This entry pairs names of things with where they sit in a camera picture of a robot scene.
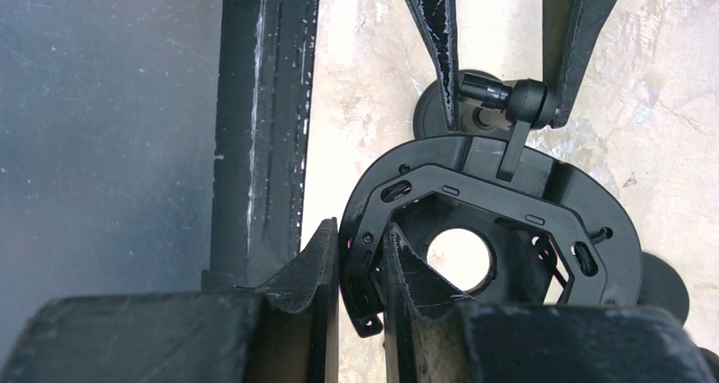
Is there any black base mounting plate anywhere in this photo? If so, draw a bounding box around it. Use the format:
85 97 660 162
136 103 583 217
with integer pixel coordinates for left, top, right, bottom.
202 0 320 290

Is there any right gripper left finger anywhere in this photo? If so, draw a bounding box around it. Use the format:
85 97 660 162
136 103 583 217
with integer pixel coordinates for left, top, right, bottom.
1 219 338 382

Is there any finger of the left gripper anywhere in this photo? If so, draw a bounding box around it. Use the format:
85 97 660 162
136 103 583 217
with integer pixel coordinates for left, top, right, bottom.
542 0 618 128
405 0 460 132

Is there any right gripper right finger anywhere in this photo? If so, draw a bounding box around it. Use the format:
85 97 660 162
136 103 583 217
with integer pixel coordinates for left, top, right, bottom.
382 224 714 382

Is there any black shock mount round stand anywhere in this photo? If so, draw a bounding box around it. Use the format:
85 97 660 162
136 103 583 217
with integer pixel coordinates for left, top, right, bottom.
339 69 689 337

